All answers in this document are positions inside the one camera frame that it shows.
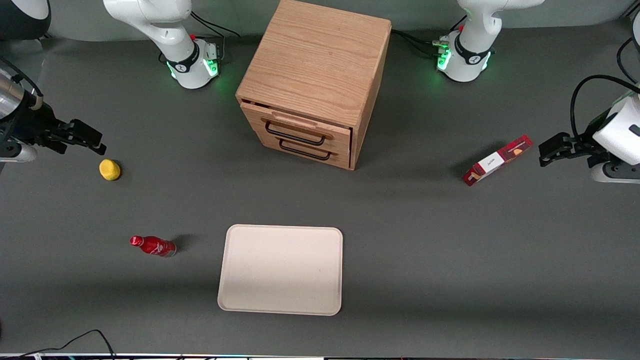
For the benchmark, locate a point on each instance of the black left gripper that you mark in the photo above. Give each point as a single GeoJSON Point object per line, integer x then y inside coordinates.
{"type": "Point", "coordinates": [581, 146]}

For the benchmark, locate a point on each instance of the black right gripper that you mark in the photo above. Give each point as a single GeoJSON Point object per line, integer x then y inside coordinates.
{"type": "Point", "coordinates": [34, 125]}

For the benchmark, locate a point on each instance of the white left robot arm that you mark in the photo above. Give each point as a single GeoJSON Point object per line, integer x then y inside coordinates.
{"type": "Point", "coordinates": [467, 55]}

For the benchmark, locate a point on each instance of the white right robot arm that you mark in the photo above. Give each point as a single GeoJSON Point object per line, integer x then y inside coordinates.
{"type": "Point", "coordinates": [185, 55]}

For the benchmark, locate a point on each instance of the yellow lemon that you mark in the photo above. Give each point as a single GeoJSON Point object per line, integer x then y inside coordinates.
{"type": "Point", "coordinates": [110, 170]}

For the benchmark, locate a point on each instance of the red and white snack box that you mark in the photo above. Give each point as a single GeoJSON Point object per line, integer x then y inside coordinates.
{"type": "Point", "coordinates": [495, 161]}

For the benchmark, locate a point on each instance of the red soda bottle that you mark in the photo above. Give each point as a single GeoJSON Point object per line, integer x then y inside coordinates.
{"type": "Point", "coordinates": [155, 246]}

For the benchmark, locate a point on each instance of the beige plastic tray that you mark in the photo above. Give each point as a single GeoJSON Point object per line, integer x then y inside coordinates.
{"type": "Point", "coordinates": [280, 272]}

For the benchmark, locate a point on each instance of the oak wooden cabinet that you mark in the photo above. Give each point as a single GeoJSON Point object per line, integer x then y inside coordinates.
{"type": "Point", "coordinates": [315, 55]}

